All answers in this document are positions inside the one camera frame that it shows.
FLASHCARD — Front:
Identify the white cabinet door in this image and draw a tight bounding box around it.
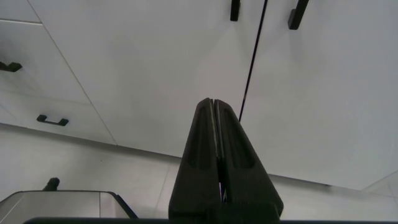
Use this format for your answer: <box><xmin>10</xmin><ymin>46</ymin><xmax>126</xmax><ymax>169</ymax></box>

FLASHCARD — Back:
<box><xmin>238</xmin><ymin>0</ymin><xmax>398</xmax><ymax>191</ymax></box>
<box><xmin>27</xmin><ymin>0</ymin><xmax>268</xmax><ymax>159</ymax></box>

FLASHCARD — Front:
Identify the white drawer with black handle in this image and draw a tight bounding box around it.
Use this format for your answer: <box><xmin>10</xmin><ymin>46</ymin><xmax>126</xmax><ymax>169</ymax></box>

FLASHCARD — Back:
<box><xmin>0</xmin><ymin>90</ymin><xmax>118</xmax><ymax>146</ymax></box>
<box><xmin>0</xmin><ymin>19</ymin><xmax>91</xmax><ymax>105</ymax></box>

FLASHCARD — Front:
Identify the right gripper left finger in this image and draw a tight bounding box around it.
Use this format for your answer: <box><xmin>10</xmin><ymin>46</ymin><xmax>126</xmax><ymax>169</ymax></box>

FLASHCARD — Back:
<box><xmin>168</xmin><ymin>97</ymin><xmax>222</xmax><ymax>220</ymax></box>

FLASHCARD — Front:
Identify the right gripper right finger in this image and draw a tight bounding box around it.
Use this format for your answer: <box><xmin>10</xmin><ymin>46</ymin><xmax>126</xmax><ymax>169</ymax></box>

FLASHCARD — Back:
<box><xmin>214</xmin><ymin>99</ymin><xmax>284</xmax><ymax>220</ymax></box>

